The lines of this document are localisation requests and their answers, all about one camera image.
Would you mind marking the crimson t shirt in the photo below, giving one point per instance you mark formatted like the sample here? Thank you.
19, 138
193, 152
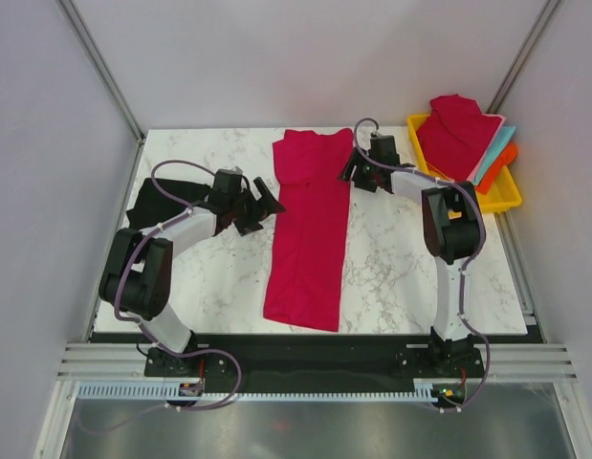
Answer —
309, 244
455, 138

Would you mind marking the orange t shirt in tray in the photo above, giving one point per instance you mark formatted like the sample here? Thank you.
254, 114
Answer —
505, 158

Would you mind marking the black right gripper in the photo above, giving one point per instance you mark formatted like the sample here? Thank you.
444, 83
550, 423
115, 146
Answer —
358, 159

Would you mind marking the white slotted cable duct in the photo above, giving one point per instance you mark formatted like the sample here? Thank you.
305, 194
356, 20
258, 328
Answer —
182, 392

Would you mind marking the aluminium corner post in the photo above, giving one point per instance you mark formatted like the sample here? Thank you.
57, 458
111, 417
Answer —
533, 38
92, 50

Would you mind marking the right aluminium corner post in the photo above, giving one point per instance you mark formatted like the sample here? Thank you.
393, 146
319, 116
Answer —
533, 38

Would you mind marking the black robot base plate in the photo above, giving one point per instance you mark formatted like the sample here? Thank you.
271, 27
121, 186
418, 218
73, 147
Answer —
316, 363

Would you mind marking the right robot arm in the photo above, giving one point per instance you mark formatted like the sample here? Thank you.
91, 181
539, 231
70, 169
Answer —
453, 228

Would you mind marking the yellow plastic tray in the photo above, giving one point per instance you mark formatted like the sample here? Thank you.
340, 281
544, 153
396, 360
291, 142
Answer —
504, 193

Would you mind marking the pink t shirt in tray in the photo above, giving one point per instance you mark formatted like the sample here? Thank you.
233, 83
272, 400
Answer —
482, 158

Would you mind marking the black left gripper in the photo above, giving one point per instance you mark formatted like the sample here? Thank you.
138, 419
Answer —
268, 203

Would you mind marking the aluminium front rail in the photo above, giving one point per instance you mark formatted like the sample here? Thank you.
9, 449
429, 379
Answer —
510, 363

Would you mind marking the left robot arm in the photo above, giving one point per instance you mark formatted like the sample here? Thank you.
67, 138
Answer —
137, 276

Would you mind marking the folded black t shirt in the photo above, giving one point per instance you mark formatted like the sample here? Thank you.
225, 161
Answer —
152, 207

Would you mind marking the teal t shirt in tray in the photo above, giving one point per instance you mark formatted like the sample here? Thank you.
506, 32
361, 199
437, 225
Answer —
500, 140

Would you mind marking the left aluminium corner post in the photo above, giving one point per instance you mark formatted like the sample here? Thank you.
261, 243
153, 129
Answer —
92, 50

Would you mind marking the crimson t shirt in tray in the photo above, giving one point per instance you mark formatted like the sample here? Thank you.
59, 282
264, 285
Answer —
455, 138

